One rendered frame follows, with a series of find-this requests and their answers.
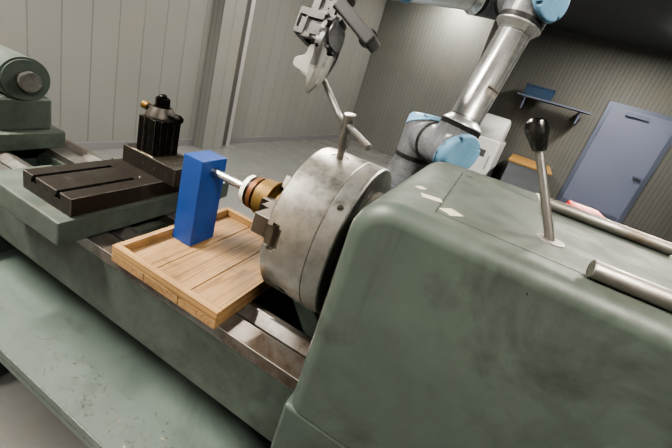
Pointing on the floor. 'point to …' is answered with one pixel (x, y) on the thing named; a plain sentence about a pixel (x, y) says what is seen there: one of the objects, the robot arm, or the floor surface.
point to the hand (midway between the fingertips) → (312, 87)
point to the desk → (522, 173)
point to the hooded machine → (491, 143)
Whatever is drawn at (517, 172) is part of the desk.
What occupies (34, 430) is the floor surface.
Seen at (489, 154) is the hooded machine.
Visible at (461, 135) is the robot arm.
